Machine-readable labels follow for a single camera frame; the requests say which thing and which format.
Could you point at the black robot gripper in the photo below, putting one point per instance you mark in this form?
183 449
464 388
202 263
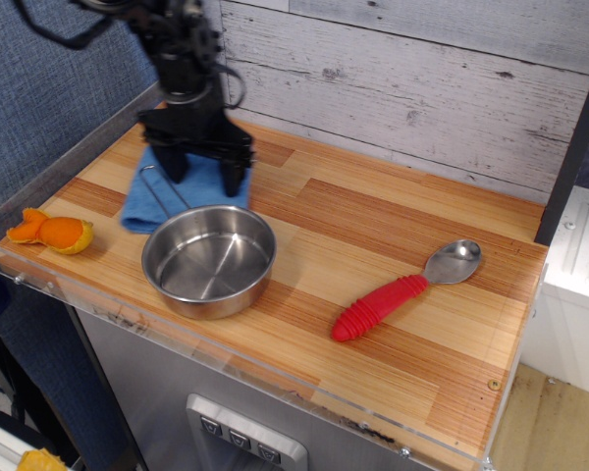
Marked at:
204 130

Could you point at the blue rag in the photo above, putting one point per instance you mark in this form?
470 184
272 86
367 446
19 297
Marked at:
153 198

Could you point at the stainless steel pan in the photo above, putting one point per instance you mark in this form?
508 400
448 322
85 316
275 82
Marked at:
210 262

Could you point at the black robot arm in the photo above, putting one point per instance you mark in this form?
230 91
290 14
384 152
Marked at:
181 45

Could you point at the orange plush goldfish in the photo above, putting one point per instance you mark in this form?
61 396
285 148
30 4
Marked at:
64 235

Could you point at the clear acrylic table guard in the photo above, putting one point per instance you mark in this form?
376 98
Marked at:
429 383

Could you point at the stainless steel cabinet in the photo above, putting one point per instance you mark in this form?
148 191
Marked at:
152 381

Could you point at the grey button control panel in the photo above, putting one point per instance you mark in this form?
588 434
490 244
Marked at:
228 440

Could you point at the yellow cloth object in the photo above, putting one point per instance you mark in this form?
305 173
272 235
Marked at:
40 460

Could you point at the white plastic appliance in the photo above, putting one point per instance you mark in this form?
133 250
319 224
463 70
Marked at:
556 342

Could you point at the red handled metal spoon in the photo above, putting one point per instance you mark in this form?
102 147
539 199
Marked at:
451 264

